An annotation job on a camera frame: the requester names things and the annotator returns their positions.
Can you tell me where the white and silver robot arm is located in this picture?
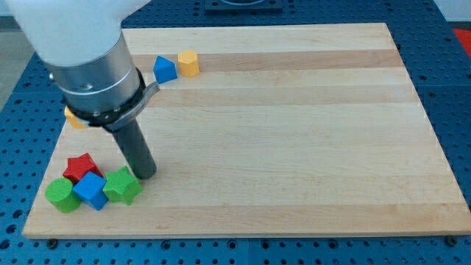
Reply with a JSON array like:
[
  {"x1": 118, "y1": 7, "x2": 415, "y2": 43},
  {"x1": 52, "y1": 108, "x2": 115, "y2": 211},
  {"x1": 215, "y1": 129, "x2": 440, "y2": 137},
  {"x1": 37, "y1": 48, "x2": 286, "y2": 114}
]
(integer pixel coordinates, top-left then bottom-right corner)
[{"x1": 6, "y1": 0, "x2": 149, "y2": 132}]

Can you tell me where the yellow block behind arm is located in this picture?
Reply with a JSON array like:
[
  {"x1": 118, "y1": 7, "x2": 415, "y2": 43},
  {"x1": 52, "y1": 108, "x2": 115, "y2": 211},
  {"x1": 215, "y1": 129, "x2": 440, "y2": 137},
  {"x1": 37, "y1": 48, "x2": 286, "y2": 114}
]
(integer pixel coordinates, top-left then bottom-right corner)
[{"x1": 64, "y1": 107, "x2": 88, "y2": 129}]

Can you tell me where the blue triangle block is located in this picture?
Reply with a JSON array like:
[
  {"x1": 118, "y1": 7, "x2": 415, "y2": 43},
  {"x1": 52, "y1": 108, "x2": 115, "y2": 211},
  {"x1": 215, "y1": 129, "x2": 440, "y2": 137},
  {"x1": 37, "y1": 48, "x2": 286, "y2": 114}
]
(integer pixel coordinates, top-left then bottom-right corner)
[{"x1": 153, "y1": 56, "x2": 178, "y2": 84}]

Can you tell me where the light wooden board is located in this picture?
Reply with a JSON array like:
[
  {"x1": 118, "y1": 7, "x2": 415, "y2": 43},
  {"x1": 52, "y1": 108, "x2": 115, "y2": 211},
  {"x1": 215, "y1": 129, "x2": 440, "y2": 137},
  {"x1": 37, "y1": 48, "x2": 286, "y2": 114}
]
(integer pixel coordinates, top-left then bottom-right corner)
[{"x1": 23, "y1": 23, "x2": 470, "y2": 239}]

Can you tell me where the yellow hexagon block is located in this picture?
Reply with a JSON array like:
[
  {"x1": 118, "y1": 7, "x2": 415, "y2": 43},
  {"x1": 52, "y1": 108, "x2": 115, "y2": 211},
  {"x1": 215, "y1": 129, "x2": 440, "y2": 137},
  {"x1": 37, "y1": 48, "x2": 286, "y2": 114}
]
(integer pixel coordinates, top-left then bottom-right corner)
[{"x1": 177, "y1": 50, "x2": 199, "y2": 77}]

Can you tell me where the dark grey cylindrical pointer tool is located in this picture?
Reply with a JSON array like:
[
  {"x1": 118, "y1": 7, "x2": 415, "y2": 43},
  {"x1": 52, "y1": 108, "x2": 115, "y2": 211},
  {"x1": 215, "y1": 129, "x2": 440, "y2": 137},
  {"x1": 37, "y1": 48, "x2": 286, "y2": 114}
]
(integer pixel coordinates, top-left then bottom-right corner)
[{"x1": 110, "y1": 119, "x2": 157, "y2": 180}]

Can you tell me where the green star block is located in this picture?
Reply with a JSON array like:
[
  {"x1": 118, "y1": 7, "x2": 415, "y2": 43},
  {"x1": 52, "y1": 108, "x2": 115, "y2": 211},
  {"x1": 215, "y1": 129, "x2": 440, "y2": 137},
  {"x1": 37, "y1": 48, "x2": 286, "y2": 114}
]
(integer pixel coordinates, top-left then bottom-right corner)
[{"x1": 102, "y1": 166, "x2": 142, "y2": 205}]

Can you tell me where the blue cube block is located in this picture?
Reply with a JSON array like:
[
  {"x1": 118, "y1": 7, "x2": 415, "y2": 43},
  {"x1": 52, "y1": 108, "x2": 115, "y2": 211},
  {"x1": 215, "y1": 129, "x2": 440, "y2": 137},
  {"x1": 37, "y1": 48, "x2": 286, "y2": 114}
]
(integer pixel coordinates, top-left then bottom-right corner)
[{"x1": 73, "y1": 172, "x2": 108, "y2": 211}]

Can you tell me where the red star block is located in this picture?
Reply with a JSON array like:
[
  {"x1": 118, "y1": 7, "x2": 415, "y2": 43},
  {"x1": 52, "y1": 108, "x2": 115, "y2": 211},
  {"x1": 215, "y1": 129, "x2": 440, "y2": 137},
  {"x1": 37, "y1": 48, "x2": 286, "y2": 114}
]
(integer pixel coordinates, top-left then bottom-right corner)
[{"x1": 63, "y1": 153, "x2": 104, "y2": 184}]

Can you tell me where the green cylinder block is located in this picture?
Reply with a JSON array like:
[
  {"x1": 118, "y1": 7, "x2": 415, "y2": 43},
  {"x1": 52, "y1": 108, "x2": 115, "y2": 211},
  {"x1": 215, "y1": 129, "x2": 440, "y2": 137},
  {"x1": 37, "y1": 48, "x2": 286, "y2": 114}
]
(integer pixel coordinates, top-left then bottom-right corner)
[{"x1": 45, "y1": 178, "x2": 81, "y2": 213}]

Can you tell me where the red object at edge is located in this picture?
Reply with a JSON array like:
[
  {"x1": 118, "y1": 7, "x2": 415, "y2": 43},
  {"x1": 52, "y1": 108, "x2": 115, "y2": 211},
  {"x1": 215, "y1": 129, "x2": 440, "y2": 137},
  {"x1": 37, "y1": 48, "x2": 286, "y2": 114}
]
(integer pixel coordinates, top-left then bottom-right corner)
[{"x1": 453, "y1": 29, "x2": 471, "y2": 57}]

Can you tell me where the dark square mount plate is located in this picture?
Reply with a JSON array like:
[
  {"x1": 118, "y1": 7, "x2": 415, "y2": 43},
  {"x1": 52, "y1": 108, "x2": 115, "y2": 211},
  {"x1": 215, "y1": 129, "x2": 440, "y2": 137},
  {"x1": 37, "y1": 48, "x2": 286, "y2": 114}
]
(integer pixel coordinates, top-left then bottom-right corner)
[{"x1": 205, "y1": 0, "x2": 283, "y2": 13}]

